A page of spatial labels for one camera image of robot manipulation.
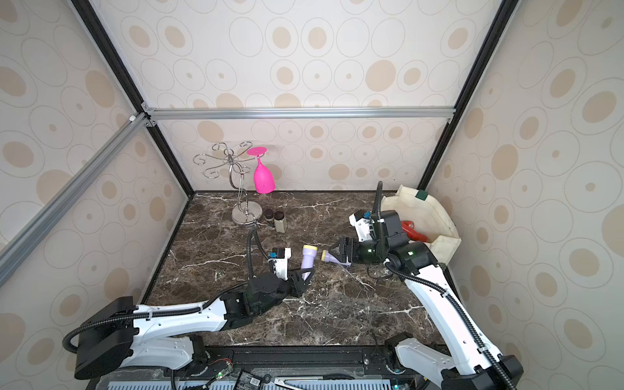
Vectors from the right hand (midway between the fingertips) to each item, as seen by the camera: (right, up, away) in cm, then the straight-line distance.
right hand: (345, 249), depth 71 cm
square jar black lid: (-24, +8, +29) cm, 38 cm away
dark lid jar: (-28, +10, +29) cm, 41 cm away
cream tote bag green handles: (+34, +8, +20) cm, 40 cm away
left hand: (-8, -7, +1) cm, 11 cm away
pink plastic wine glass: (-29, +23, +21) cm, 43 cm away
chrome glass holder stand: (-41, +11, +38) cm, 57 cm away
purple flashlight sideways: (-11, -4, +3) cm, 12 cm away
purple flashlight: (-4, -6, +22) cm, 23 cm away
